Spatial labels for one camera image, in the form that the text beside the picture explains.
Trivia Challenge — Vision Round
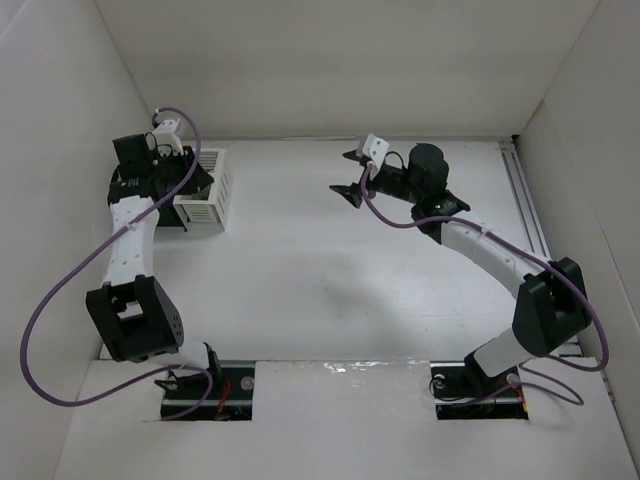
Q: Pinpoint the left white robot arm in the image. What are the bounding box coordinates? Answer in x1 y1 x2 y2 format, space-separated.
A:
85 130 222 383

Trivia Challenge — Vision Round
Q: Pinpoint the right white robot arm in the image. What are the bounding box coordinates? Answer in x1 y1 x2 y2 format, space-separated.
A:
331 136 591 390

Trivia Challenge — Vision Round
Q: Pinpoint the white slatted container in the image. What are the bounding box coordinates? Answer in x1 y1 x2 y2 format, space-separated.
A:
173 148 234 230

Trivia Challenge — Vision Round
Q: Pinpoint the black slatted container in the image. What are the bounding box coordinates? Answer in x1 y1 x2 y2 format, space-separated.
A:
157 201 188 231

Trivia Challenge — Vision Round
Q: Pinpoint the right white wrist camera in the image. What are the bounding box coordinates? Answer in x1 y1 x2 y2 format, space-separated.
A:
356 134 390 178

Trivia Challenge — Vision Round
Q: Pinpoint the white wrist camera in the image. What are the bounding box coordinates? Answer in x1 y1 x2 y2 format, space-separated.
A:
152 118 185 157
356 134 390 178

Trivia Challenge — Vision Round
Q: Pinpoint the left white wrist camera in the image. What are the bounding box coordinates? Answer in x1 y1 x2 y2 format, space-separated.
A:
152 118 185 157

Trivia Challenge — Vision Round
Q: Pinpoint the aluminium rail right side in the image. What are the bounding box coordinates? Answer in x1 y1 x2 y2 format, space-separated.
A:
498 139 584 357

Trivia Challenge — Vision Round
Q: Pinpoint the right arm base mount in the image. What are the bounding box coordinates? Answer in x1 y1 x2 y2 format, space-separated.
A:
428 362 529 421

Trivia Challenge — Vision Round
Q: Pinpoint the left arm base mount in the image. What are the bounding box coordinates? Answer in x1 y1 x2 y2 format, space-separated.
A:
154 349 256 422

